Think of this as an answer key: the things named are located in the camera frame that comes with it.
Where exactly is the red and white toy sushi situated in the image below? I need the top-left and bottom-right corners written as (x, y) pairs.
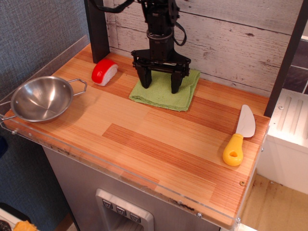
top-left (91, 59), bottom-right (118, 86)

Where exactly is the yellow object at bottom left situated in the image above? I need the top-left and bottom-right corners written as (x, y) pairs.
top-left (13, 220), bottom-right (38, 231)

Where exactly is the stainless steel bowl with handles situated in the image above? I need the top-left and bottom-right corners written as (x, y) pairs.
top-left (1, 76), bottom-right (87, 122)

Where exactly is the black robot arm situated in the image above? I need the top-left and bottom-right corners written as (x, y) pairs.
top-left (131, 0), bottom-right (191, 94)

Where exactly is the dark shelf post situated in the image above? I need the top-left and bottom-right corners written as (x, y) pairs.
top-left (264, 0), bottom-right (308, 117)
top-left (84, 0), bottom-right (110, 64)

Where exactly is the green towel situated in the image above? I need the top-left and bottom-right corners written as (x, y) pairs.
top-left (129, 70), bottom-right (200, 112)

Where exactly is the silver dispenser panel with buttons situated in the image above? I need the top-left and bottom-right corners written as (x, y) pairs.
top-left (95, 189), bottom-right (154, 231)

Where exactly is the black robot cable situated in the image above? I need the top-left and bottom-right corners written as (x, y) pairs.
top-left (88, 0), bottom-right (187, 47)

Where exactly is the dark left shelf post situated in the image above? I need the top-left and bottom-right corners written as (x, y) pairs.
top-left (84, 0), bottom-right (110, 64)

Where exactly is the dark right shelf post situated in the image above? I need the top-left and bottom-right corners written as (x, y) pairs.
top-left (264, 0), bottom-right (308, 117)

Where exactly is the clear acrylic table edge guard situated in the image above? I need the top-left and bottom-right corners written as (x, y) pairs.
top-left (0, 96), bottom-right (270, 227)

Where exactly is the toy knife with yellow handle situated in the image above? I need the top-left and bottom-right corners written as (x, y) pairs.
top-left (222, 104), bottom-right (256, 167)

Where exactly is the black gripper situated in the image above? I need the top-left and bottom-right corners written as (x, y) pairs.
top-left (131, 33), bottom-right (191, 94)

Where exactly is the grey toy fridge cabinet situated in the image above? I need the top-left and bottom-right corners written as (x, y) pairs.
top-left (43, 147), bottom-right (220, 231)

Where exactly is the white toy sink unit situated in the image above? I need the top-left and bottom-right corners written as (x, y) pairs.
top-left (257, 89), bottom-right (308, 193)

